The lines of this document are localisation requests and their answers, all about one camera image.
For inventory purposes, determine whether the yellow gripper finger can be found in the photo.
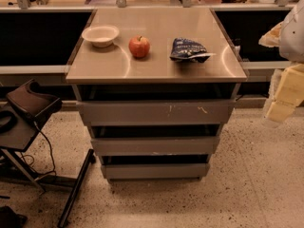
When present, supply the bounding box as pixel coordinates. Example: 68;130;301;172
262;63;304;128
258;23;282;48

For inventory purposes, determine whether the grey drawer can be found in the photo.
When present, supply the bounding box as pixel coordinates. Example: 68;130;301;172
77;100;235;126
91;136;219;156
101;163;210;180

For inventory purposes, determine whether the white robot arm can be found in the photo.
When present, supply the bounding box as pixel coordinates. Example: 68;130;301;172
258;0;304;128

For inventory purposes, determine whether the grey metal drawer cabinet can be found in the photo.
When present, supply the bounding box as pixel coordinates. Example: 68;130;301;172
66;7;247;167

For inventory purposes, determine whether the grey bottom drawer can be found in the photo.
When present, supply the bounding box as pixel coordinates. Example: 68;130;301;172
101;163;210;180

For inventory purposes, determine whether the grey top drawer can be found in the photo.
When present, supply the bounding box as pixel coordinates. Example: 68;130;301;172
77;100;235;126

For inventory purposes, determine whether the blue chip bag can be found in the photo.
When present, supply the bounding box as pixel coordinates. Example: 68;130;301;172
170;37;214;63

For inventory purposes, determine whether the red apple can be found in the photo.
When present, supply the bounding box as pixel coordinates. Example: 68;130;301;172
128;36;150;58

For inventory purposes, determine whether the white bowl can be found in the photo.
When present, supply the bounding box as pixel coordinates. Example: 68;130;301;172
82;25;120;48

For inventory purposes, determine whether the dark brown headset device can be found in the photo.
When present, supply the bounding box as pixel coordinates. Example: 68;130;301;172
6;79;62;128

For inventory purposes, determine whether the black cable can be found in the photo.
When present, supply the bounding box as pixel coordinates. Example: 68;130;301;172
18;121;57;178

